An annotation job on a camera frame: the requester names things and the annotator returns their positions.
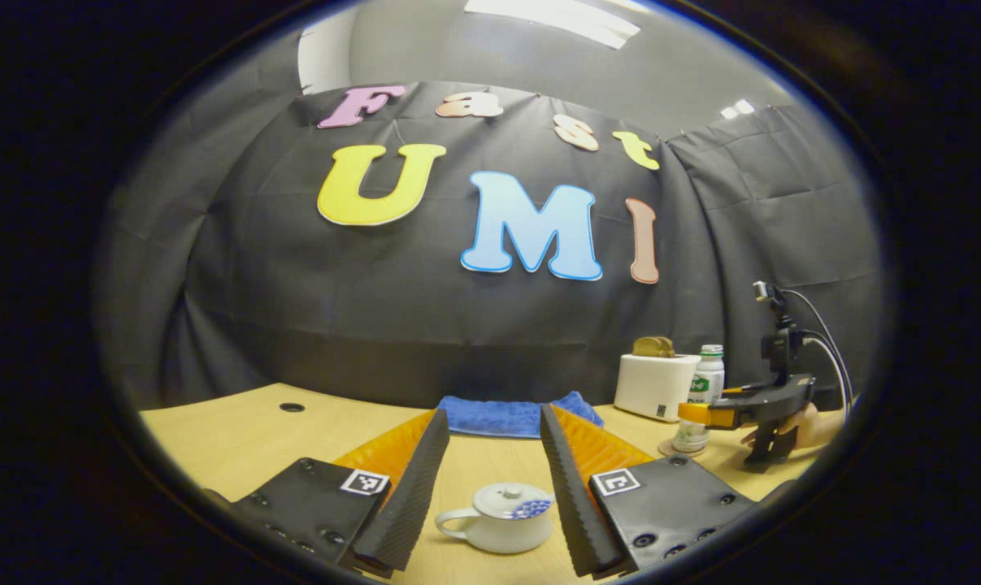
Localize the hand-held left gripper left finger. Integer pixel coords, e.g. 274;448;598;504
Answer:
228;409;452;579

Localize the white teacup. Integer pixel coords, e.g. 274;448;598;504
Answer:
436;496;556;555

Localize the grey camera cable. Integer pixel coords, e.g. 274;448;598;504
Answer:
803;337;850;403

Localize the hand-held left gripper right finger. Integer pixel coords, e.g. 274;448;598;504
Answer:
539;404;757;579

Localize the white water bottle green label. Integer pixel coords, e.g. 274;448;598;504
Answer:
673;344;725;453

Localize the white blue-patterned teacup lid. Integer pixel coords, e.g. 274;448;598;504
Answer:
474;482;554;521

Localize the black backdrop cloth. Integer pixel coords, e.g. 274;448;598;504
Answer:
96;81;885;411

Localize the white toaster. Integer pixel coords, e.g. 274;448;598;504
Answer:
614;353;701;422

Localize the blue towel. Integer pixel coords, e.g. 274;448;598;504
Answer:
437;392;605;440

